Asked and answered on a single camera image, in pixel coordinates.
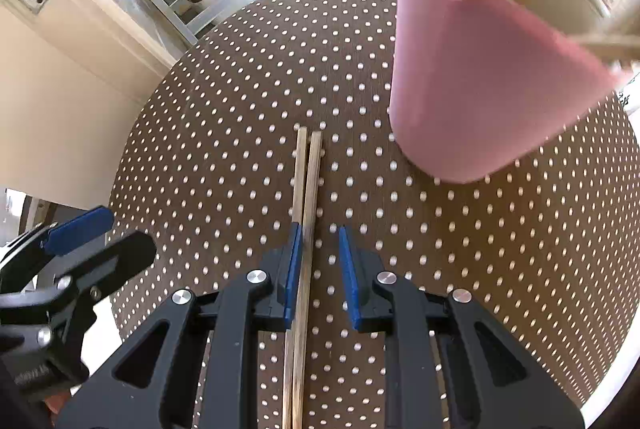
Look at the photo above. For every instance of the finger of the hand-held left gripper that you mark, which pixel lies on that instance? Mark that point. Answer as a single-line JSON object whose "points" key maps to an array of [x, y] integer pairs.
{"points": [[80, 231], [120, 259]]}

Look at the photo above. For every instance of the cream door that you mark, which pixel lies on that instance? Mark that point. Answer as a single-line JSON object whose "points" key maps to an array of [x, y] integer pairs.
{"points": [[60, 109]]}

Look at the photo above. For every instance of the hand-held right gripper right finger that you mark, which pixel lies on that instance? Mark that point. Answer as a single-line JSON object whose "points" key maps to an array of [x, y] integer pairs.
{"points": [[350, 280]]}

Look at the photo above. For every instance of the pink cup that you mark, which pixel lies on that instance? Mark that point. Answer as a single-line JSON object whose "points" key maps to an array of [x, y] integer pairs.
{"points": [[465, 84]]}

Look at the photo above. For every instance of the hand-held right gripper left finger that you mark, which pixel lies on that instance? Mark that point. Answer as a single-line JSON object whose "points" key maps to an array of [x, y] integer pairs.
{"points": [[294, 279]]}

